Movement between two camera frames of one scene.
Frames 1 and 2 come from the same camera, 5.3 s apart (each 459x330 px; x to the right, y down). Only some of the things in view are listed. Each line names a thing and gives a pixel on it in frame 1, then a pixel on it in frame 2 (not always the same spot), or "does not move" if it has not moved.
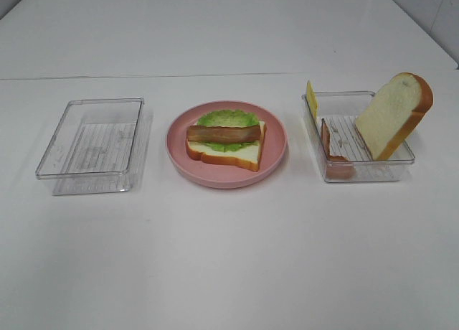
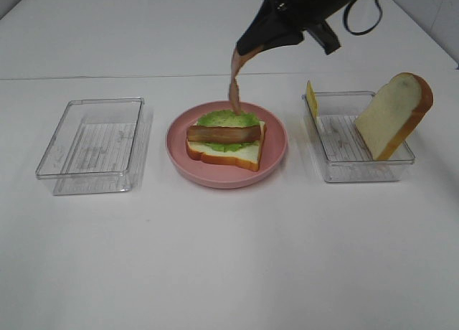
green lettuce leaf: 231,118 does not move
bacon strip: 337,168 to 238,59
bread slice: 393,113 does not move
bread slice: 249,157 does not move
